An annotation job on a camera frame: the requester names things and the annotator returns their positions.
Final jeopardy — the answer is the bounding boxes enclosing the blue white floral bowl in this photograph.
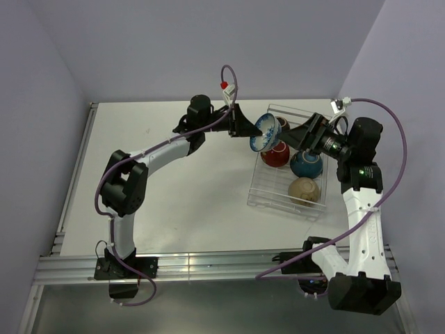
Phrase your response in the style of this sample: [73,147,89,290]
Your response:
[250,113,282,152]

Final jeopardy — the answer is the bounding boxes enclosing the small tan patterned bowl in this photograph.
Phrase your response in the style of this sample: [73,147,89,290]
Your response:
[276,116,290,132]

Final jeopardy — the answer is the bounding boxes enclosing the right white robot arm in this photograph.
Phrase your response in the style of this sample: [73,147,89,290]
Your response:
[280,113,402,315]

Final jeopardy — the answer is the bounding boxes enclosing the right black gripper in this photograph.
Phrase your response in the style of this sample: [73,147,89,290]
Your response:
[277,112,353,161]

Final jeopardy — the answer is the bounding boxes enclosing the tan blue-outside bowl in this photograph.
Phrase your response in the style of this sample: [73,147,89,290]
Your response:
[289,151,323,179]

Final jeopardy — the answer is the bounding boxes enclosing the black glossy bowl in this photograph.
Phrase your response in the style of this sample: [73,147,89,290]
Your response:
[288,177,320,206]

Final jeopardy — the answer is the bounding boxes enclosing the white plain bowl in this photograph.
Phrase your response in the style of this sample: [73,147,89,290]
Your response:
[260,141,290,168]

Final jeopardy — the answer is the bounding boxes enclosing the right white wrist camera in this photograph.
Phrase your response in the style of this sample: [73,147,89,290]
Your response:
[329,97,352,124]

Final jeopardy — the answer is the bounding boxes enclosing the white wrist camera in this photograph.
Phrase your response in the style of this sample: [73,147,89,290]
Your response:
[220,81,236,106]
[329,97,352,124]

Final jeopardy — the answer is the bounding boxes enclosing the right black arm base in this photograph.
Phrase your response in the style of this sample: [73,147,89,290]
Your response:
[272,251,328,294]

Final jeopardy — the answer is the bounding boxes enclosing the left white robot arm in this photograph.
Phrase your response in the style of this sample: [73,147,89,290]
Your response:
[95,95,261,278]

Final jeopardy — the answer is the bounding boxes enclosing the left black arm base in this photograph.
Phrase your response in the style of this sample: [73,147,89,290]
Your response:
[93,248,159,307]

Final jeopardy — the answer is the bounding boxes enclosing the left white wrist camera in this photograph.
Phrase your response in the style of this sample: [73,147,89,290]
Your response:
[220,81,236,106]

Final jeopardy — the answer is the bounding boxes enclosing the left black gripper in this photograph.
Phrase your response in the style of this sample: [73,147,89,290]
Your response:
[201,104,262,138]

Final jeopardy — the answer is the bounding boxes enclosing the white wire dish rack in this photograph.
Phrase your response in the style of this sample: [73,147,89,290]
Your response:
[245,103,331,223]

